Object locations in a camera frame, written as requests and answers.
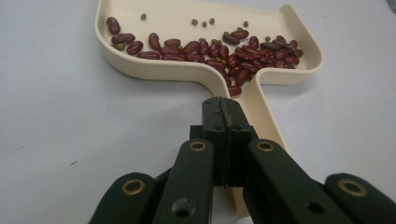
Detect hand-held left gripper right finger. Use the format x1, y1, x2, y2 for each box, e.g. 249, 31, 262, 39
221, 97, 260, 188

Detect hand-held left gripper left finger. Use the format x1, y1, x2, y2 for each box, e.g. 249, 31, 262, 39
190, 96, 230, 188

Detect heap of red kidney beans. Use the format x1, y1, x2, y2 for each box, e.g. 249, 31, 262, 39
106, 16, 304, 97

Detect small green beans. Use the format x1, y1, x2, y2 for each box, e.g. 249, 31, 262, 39
115, 12, 272, 51

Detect cream plastic dustpan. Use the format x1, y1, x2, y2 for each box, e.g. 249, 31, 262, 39
93, 0, 325, 218

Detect white table sheet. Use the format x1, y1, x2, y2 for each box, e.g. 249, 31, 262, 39
0, 0, 396, 224

